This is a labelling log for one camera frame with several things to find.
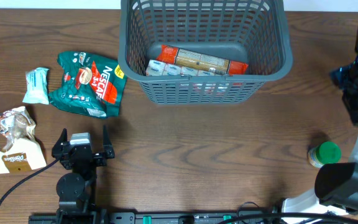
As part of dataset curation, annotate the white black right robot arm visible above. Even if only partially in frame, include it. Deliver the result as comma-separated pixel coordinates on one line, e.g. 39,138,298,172
275,29,358,223

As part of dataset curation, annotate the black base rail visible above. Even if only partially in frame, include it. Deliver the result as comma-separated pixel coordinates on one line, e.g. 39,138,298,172
28,210,291,224

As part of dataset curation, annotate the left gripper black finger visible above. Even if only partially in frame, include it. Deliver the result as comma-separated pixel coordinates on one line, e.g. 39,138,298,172
103,125,111,152
58,128,67,146

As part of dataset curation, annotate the light green tissue pack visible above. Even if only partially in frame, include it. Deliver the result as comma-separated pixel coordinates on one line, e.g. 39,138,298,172
22,67,49,105

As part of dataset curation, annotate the beige cookie bag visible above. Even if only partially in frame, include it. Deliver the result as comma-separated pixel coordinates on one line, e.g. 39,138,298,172
0,106,47,174

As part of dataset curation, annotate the black cable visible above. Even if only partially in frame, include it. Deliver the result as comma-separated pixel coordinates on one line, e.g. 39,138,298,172
0,157,60,224

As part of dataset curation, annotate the green lid jar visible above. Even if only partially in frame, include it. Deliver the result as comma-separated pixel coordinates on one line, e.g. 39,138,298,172
307,141,342,168

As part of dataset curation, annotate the grey plastic basket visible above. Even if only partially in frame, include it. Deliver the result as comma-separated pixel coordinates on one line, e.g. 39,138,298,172
118,0,293,105

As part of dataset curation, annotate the clear bag of tissue packs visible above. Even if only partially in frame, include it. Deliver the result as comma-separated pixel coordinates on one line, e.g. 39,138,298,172
145,60,230,92

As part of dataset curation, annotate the orange spaghetti packet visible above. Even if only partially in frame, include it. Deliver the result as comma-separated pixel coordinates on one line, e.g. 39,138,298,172
157,45,248,76

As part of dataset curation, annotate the green Nescafe coffee bag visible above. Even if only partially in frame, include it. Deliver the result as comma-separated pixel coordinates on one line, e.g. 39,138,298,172
48,51,127,119

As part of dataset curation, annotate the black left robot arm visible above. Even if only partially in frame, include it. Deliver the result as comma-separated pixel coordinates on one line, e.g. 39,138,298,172
52,126,115,224

